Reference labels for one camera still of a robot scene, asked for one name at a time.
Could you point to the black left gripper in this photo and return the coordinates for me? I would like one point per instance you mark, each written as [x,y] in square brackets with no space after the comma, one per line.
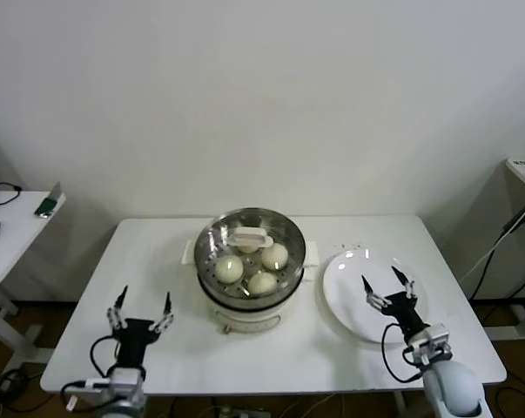
[133,339]

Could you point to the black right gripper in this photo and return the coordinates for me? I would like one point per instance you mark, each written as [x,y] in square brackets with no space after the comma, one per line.
[403,311]

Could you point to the white steamed baozi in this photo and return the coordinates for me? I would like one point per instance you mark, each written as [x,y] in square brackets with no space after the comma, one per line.
[229,268]
[247,250]
[274,257]
[262,283]

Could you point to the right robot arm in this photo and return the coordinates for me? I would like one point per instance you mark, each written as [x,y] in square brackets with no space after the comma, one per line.
[451,387]

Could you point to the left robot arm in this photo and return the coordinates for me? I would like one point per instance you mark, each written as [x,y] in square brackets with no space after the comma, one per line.
[129,389]

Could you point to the stainless steel steamer basket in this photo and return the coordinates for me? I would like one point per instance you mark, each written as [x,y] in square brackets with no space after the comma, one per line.
[253,303]

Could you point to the white round plate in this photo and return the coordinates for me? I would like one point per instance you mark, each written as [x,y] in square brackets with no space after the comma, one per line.
[345,300]

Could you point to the green and silver packet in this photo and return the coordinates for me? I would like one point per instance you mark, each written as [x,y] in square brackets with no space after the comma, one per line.
[49,204]

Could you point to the white side table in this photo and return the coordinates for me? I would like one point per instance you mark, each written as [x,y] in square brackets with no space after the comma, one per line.
[18,235]

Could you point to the black power adapter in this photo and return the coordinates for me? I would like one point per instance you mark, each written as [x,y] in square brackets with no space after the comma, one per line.
[519,217]

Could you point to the grey floor power strip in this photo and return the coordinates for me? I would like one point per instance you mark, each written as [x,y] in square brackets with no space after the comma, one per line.
[244,413]

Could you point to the white floor power strip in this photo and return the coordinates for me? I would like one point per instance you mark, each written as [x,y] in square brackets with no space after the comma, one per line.
[5,383]

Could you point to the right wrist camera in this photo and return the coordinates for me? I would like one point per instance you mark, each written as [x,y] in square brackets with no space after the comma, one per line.
[432,341]

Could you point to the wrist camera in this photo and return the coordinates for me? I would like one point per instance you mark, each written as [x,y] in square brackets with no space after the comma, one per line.
[88,387]
[432,341]

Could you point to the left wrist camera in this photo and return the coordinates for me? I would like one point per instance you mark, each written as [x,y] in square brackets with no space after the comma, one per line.
[88,387]

